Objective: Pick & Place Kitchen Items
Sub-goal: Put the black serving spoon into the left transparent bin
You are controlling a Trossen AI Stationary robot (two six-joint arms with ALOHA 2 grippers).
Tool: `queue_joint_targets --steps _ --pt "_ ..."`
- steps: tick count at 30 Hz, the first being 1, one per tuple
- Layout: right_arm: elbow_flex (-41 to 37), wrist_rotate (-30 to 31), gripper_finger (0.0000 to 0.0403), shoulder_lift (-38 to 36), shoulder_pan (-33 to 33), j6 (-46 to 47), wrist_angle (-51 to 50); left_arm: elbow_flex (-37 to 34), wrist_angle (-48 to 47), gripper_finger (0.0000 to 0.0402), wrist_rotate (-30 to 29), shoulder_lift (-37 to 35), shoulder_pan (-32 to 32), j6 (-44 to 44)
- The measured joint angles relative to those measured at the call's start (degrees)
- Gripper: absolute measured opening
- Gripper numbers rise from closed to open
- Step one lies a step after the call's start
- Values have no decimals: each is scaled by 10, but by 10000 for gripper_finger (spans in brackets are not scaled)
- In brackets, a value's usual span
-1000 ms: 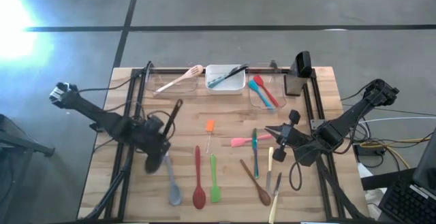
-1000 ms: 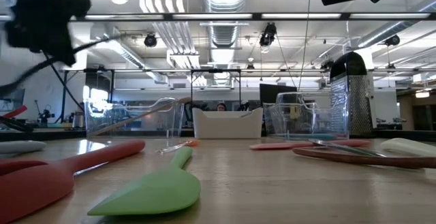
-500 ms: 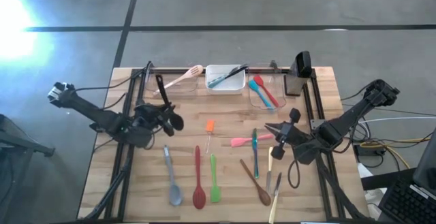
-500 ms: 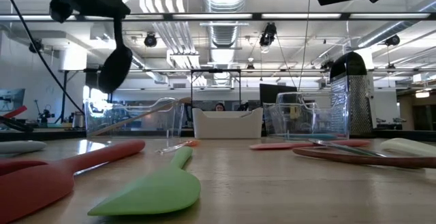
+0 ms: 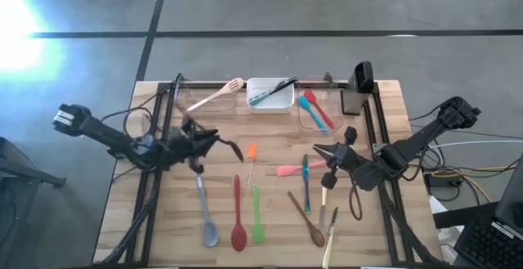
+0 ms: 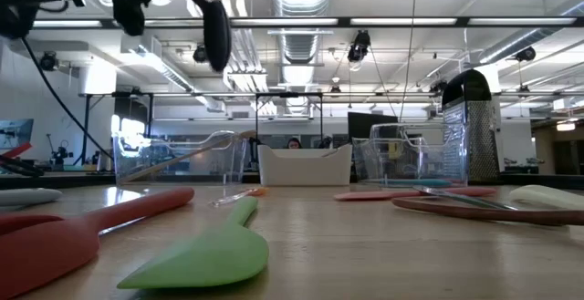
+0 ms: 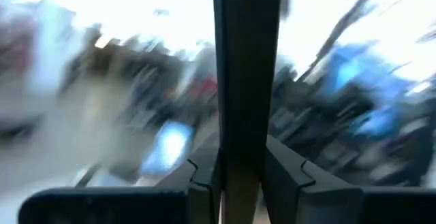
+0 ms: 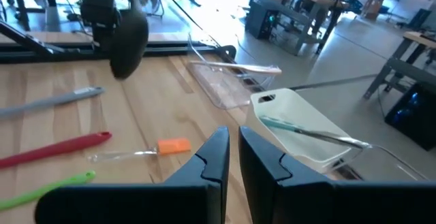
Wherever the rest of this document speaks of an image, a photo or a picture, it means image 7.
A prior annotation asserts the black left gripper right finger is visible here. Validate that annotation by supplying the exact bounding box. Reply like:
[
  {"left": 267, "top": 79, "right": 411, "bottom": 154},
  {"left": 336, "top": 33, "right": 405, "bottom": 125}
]
[{"left": 262, "top": 135, "right": 436, "bottom": 224}]

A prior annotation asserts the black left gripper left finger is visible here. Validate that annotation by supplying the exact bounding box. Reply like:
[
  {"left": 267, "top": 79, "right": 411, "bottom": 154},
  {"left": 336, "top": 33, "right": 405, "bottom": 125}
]
[{"left": 18, "top": 133, "right": 222, "bottom": 224}]

